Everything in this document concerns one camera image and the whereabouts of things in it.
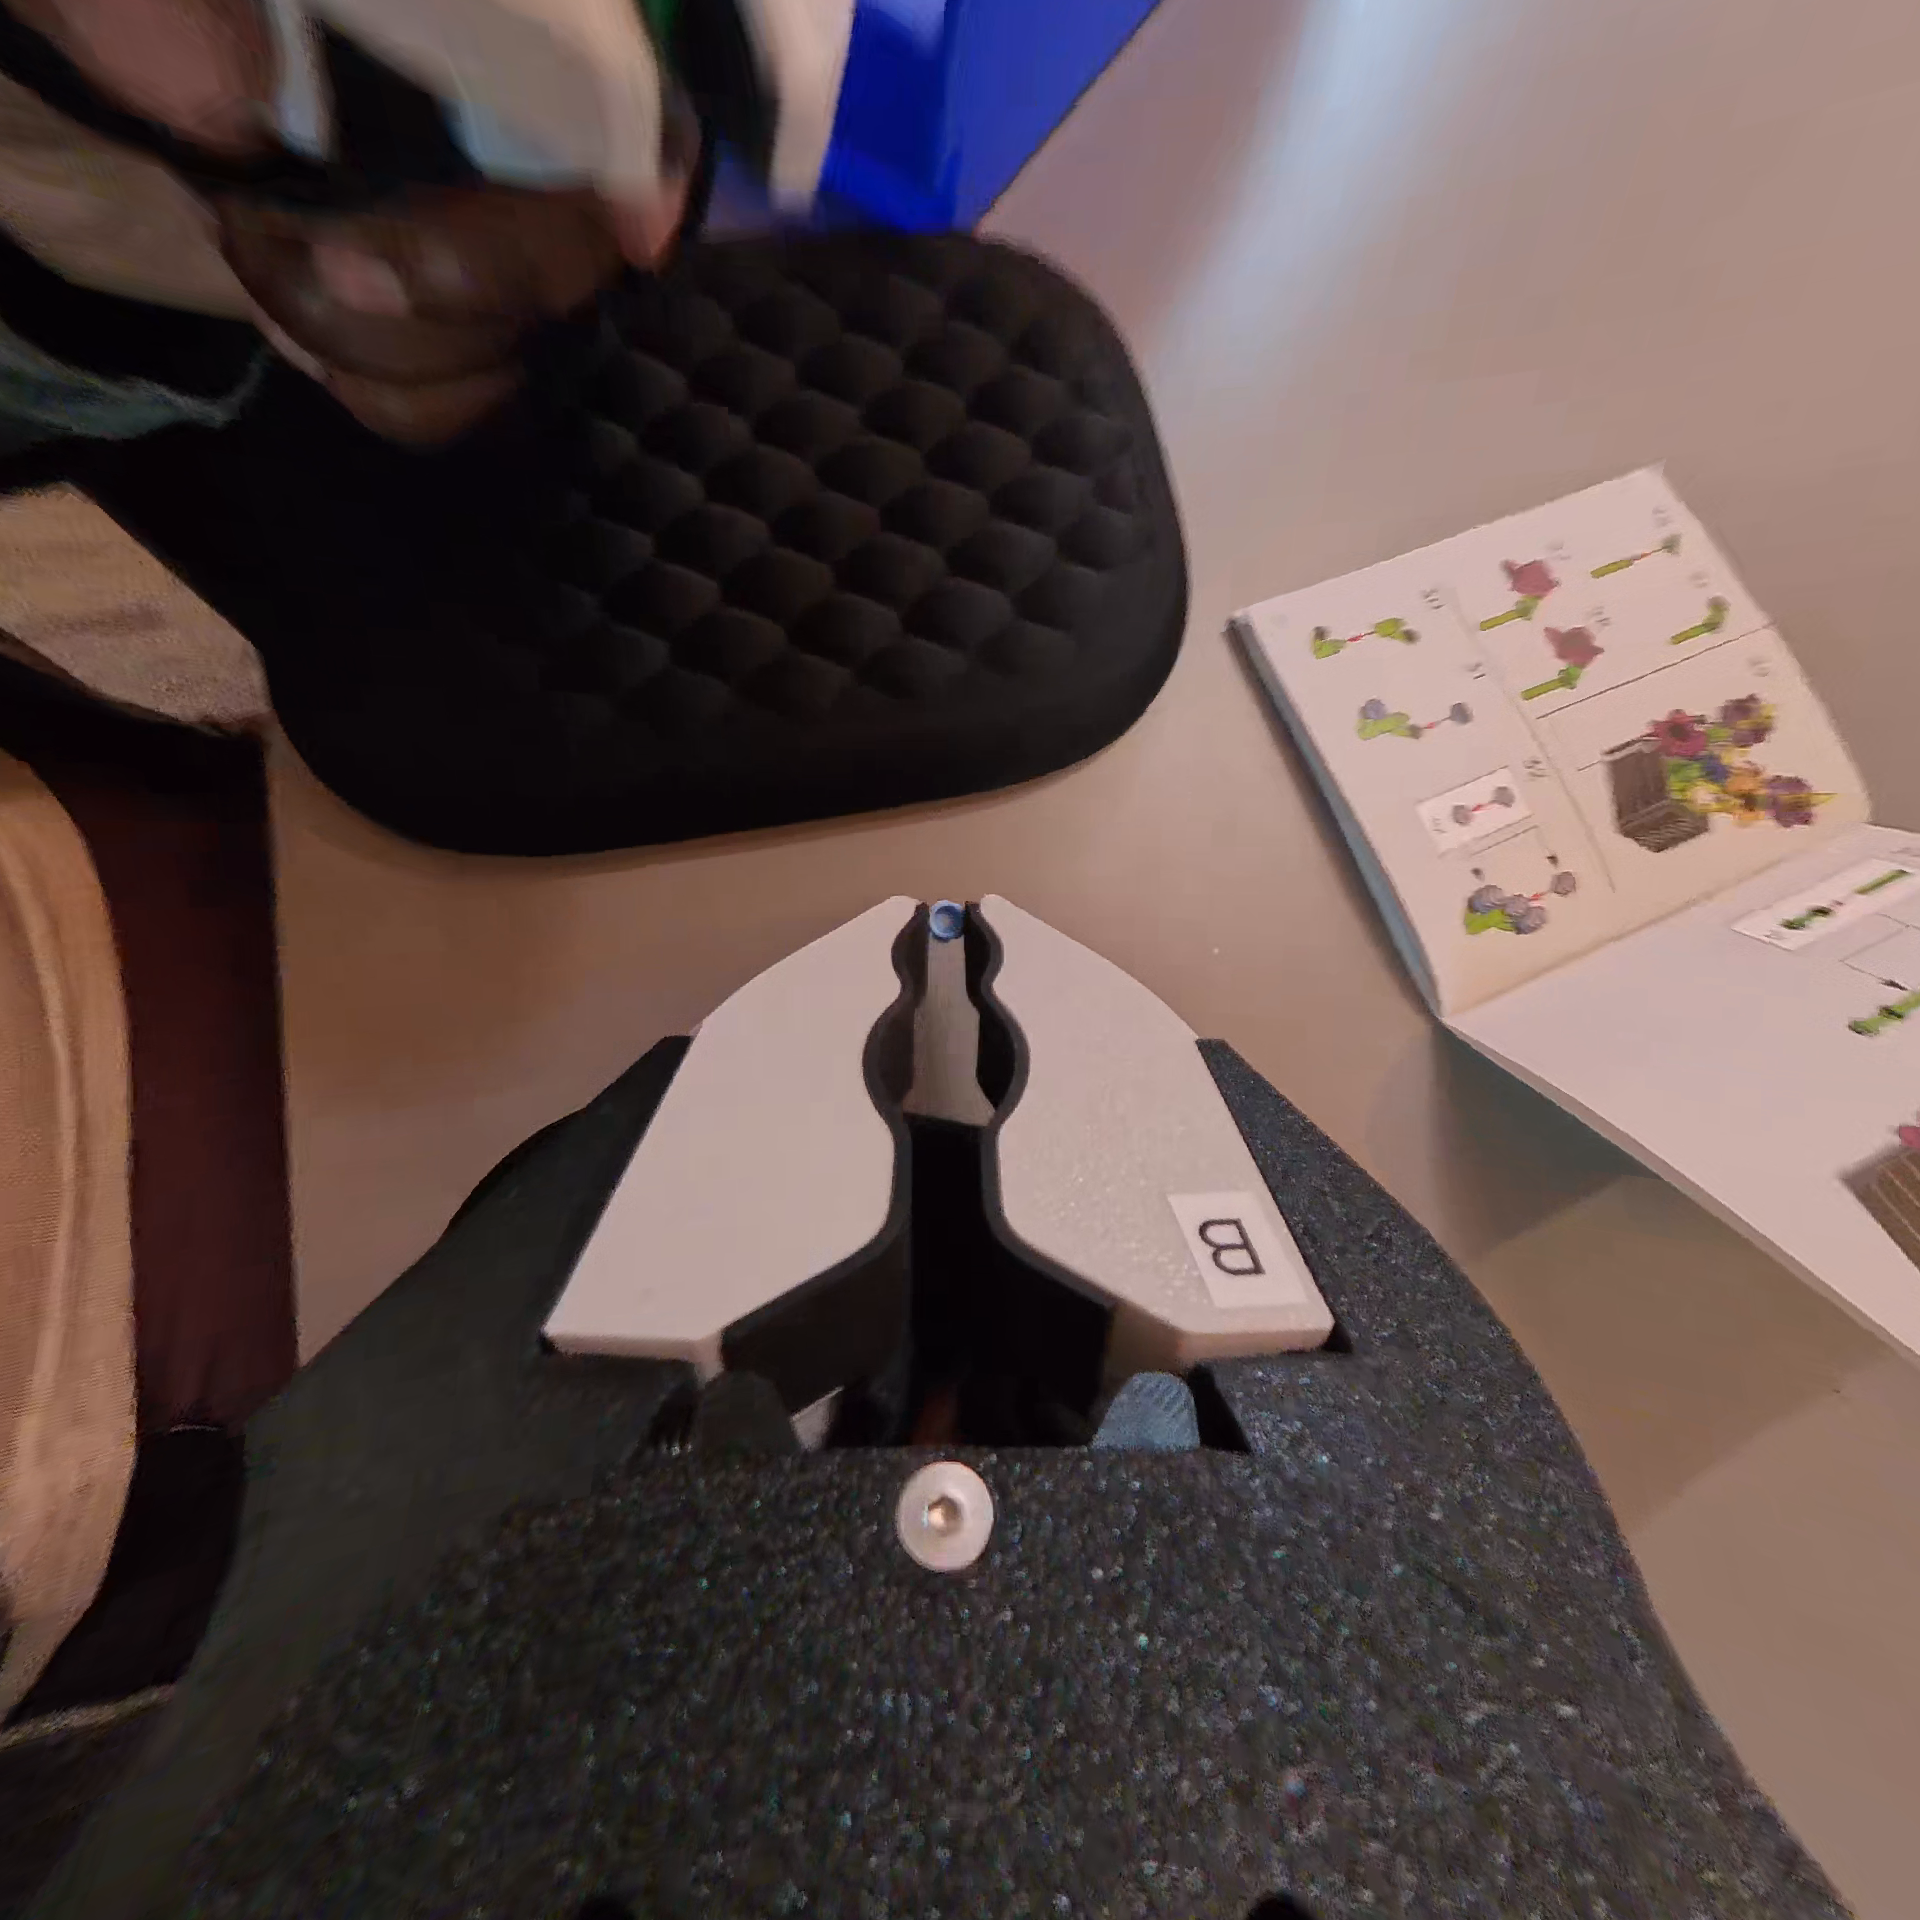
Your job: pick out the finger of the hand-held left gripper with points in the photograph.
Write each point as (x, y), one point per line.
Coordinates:
(772, 89)
(495, 89)

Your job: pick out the beige trousers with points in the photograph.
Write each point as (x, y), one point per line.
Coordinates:
(59, 1201)

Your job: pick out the small blue lego stud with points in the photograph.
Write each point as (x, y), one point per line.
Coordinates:
(946, 921)

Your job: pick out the blue plastic bin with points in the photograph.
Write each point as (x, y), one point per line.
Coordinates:
(930, 106)

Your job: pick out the black quilted wrist pad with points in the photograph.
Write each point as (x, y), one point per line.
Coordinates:
(825, 600)

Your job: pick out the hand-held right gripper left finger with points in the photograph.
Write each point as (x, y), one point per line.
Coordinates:
(733, 1184)

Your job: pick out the white instruction booklet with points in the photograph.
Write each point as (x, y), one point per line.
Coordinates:
(1575, 721)

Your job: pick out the person's left hand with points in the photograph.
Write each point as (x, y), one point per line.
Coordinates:
(421, 316)

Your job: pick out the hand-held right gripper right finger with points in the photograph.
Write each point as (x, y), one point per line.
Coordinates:
(1124, 1171)

